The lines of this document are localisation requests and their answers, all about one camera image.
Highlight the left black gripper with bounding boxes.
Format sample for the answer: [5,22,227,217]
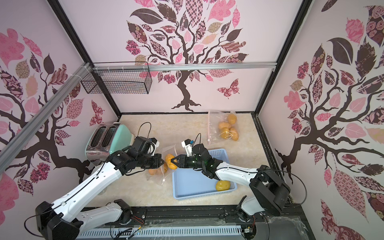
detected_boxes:
[136,153,165,169]

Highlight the orange potato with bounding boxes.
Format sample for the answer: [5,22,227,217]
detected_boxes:
[220,128,233,139]
[227,114,237,125]
[148,164,168,176]
[218,122,232,130]
[230,128,239,141]
[165,154,178,170]

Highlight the clear zipper bag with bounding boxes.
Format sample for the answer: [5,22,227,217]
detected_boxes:
[207,111,240,144]
[146,145,178,186]

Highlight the yellow green potato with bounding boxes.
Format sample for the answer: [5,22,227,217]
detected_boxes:
[216,181,231,192]

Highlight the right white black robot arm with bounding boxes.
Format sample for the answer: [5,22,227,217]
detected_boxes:
[171,144,300,216]

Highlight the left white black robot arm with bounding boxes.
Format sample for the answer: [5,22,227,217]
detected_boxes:
[33,137,165,240]

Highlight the light blue plastic basket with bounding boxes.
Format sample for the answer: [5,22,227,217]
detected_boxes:
[172,148,238,200]

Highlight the mint green toaster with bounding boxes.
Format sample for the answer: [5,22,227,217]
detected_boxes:
[85,122,135,164]

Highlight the white vent strip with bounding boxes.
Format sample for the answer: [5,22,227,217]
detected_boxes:
[77,226,243,240]

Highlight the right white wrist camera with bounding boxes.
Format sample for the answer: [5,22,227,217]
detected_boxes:
[182,139,194,157]

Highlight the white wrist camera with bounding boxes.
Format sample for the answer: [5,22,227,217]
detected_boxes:
[182,139,194,157]
[149,138,160,156]

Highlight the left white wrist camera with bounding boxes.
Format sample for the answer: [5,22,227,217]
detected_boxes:
[149,138,160,156]

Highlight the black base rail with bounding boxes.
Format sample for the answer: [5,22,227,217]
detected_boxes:
[55,203,316,240]

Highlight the black wire basket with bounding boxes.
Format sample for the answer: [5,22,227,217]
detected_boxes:
[81,61,153,95]

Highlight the aluminium frame bar left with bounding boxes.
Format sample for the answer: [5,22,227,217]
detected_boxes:
[1,63,92,173]

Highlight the aluminium frame bar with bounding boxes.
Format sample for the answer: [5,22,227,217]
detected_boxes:
[1,63,92,173]
[93,62,277,72]

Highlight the aluminium frame bar back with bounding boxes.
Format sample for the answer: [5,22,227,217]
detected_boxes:
[93,62,277,72]

